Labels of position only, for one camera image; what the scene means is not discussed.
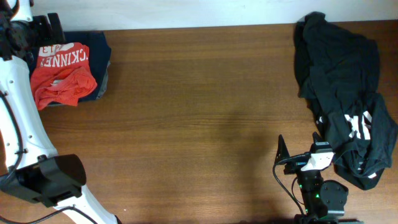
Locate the crumpled black printed garment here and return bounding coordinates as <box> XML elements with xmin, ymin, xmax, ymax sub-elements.
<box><xmin>294</xmin><ymin>12</ymin><xmax>397</xmax><ymax>190</ymax></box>

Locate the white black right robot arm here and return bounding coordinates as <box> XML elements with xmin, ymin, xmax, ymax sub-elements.
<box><xmin>272</xmin><ymin>132</ymin><xmax>348</xmax><ymax>223</ymax></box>

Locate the folded navy blue garment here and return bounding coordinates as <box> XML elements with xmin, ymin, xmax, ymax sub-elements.
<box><xmin>29</xmin><ymin>32</ymin><xmax>111</xmax><ymax>106</ymax></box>

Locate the orange red printed t-shirt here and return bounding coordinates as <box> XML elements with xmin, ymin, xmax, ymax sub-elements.
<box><xmin>30</xmin><ymin>42</ymin><xmax>97</xmax><ymax>110</ymax></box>

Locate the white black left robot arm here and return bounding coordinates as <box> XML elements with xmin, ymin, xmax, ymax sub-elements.
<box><xmin>1</xmin><ymin>1</ymin><xmax>119</xmax><ymax>223</ymax></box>

